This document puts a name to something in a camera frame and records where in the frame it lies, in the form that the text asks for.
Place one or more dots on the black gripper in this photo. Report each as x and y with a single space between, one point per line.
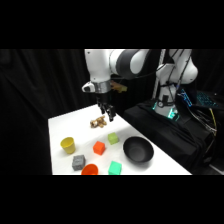
102 97

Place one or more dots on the red cube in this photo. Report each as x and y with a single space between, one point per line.
99 148

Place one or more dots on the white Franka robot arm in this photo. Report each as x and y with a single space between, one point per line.
96 63

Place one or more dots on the light green cube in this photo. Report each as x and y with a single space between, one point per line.
113 138

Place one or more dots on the teal green cube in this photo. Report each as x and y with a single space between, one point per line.
115 168

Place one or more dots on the grey cube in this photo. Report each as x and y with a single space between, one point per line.
78 162

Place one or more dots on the brown plush toy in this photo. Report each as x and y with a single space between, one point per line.
98 122

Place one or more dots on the yellow cup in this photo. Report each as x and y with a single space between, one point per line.
68 145

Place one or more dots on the black bowl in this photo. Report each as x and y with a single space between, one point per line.
138 150

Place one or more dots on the orange cup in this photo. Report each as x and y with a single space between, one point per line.
89 170

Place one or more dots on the green status light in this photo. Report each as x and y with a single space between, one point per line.
172 114

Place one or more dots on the black cloth covered stand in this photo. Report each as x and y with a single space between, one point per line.
170 136

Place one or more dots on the black curtain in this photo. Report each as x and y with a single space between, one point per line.
36 90

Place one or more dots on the blue lit keyboard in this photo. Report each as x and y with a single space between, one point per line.
206 99

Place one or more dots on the amber wrist camera mount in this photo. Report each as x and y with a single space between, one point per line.
119 87

